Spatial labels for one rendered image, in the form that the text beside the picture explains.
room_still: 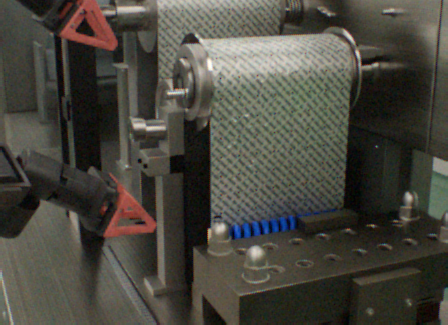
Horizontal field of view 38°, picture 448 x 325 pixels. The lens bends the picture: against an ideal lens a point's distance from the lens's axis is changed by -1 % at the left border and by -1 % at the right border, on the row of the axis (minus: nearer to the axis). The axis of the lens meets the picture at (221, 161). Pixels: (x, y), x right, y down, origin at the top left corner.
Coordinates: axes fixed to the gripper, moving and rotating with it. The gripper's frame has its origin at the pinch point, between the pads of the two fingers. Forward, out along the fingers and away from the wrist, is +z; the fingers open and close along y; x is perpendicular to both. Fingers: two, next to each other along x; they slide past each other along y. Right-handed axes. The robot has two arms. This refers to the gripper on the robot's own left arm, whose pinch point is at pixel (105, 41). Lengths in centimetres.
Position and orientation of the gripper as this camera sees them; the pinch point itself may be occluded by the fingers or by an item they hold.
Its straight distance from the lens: 94.0
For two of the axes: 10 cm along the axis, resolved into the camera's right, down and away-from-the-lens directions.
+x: 5.8, -8.1, 0.3
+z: 7.1, 5.3, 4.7
